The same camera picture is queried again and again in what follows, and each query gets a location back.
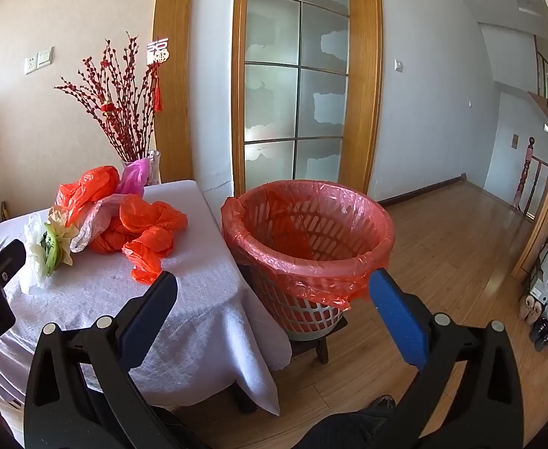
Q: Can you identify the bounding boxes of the orange bin liner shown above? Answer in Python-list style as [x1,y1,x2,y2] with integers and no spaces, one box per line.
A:
[220,181,395,312]

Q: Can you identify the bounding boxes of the wooden doorway frame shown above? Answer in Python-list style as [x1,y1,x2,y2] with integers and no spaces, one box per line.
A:
[512,18,548,282]

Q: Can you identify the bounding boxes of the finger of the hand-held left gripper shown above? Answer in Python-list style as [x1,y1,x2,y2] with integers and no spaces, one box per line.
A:
[0,238,26,293]

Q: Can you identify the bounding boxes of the large pink plastic bag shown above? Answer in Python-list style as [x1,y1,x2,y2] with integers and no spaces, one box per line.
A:
[115,159,151,195]

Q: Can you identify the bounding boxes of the dark wooden stool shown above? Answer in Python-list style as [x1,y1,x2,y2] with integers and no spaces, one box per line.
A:
[287,313,350,366]

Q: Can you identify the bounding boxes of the clear glass vase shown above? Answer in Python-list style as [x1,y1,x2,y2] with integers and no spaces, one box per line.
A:
[121,150,161,186]

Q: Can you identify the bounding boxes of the translucent white plastic bag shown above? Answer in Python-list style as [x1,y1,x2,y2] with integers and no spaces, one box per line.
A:
[70,195,126,253]

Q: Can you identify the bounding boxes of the person's dark trouser leg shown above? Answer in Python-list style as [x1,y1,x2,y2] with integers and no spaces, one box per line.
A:
[297,395,399,449]

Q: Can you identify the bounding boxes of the black shoe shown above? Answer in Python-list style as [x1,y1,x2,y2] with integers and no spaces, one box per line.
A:
[530,317,548,352]

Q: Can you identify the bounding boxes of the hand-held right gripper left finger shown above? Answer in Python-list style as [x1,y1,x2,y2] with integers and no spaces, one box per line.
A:
[24,270,195,449]

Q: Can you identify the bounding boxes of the stair railing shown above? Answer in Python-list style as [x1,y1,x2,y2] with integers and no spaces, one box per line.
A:
[533,35,548,109]

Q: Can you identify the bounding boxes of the white plastic basket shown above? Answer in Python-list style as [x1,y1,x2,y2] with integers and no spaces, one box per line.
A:
[234,182,394,340]

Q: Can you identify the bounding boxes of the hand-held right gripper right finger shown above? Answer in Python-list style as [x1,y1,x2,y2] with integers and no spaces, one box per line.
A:
[369,268,524,449]

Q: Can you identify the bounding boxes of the red tasselled hanging ornament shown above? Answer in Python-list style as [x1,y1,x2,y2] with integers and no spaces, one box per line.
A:
[145,40,168,113]

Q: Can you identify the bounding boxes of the wooden door frame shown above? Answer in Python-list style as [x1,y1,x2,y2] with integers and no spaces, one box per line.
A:
[152,0,196,183]

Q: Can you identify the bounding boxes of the red berry branches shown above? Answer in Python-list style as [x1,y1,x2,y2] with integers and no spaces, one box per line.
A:
[54,32,162,162]

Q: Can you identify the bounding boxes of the white and green plastic bag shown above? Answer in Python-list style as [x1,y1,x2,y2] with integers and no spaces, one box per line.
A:
[40,207,81,274]

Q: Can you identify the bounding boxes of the beige boots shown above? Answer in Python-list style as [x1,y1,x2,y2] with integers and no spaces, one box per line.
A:
[518,294,545,324]

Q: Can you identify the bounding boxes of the wooden glass-pane door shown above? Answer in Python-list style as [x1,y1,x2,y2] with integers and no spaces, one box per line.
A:
[231,0,385,199]

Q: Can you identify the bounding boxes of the small red lantern ornament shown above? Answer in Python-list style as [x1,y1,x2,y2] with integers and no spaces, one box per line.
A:
[100,96,116,130]

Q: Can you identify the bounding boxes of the wooden stair newel post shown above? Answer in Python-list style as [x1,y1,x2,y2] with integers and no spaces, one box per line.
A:
[512,137,538,219]

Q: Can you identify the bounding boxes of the orange plastic bag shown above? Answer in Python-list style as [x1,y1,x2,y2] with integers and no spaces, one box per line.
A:
[122,227,176,285]
[56,166,121,225]
[89,194,189,253]

